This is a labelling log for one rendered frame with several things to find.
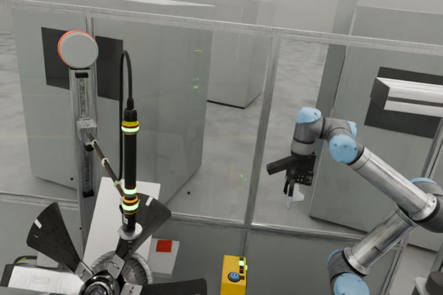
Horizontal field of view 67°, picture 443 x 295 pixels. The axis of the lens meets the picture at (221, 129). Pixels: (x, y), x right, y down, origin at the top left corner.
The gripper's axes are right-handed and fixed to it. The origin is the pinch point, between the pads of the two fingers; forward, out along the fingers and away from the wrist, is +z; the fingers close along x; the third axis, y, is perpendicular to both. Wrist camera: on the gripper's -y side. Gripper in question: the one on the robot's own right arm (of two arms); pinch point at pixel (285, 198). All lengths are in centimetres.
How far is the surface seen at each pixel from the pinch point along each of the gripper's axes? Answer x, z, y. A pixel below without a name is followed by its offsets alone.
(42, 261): -11, 34, -89
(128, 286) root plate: -22, 29, -52
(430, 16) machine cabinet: 185, -69, 126
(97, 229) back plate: 4, 29, -74
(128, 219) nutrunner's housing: -27, -3, -51
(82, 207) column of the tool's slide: 30, 38, -92
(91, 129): 23, -9, -83
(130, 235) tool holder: -28, 2, -49
